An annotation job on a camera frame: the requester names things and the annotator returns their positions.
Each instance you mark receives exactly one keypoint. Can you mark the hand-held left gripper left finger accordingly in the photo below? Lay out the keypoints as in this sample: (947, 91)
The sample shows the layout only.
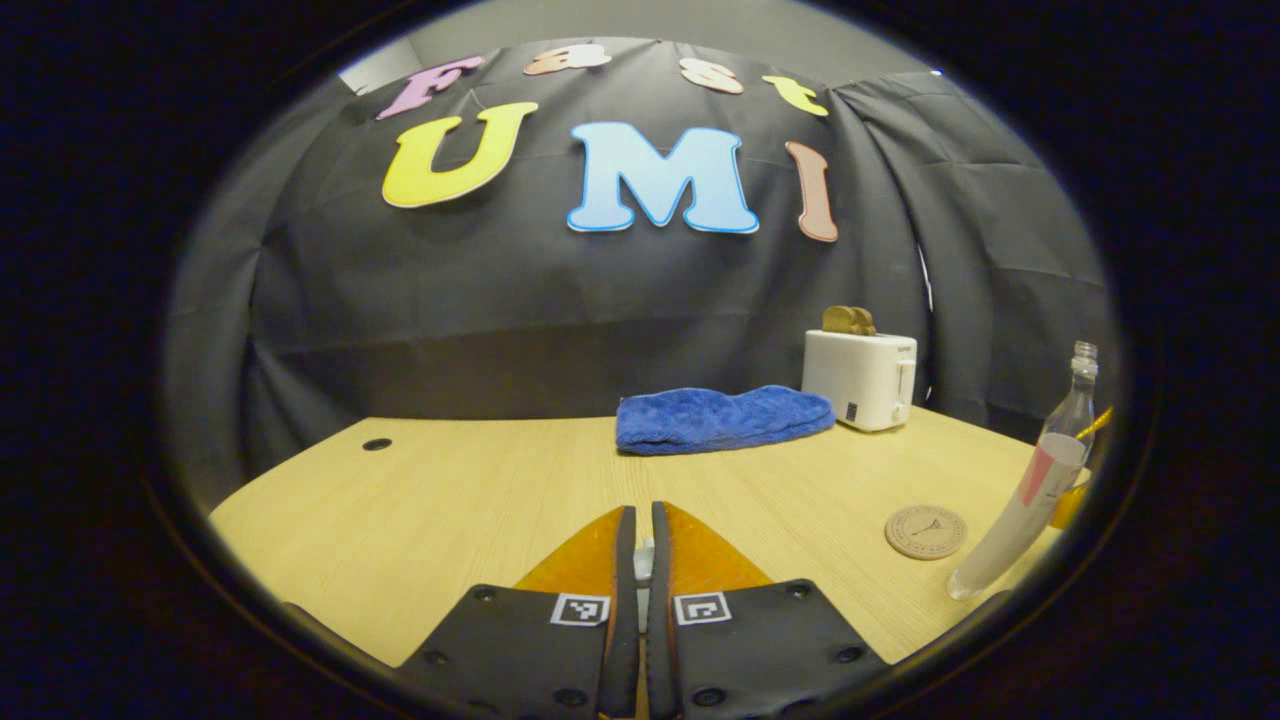
(625, 600)

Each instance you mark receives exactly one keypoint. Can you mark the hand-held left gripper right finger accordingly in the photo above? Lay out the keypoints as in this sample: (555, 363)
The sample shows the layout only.
(658, 600)

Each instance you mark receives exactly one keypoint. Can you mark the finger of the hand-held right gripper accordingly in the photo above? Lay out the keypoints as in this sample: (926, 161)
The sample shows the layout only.
(1072, 500)

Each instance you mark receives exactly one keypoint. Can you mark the white teacup lid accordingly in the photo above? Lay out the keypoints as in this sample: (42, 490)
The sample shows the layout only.
(644, 562)

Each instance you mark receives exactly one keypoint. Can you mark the clear plastic water bottle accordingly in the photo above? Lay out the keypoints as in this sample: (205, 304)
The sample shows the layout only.
(1030, 500)

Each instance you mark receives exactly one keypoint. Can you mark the round beige coaster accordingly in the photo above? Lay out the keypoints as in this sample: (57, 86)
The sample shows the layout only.
(926, 532)

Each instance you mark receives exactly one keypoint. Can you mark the blue folded towel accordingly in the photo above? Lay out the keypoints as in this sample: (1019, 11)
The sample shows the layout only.
(720, 420)

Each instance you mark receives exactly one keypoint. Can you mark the white toaster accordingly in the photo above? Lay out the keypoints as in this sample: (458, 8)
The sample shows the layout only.
(855, 380)

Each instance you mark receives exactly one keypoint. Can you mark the brown toast slice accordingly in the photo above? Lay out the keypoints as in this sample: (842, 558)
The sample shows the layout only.
(838, 321)
(867, 324)

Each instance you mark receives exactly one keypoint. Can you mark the black backdrop cloth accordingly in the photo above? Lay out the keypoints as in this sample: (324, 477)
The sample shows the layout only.
(600, 320)

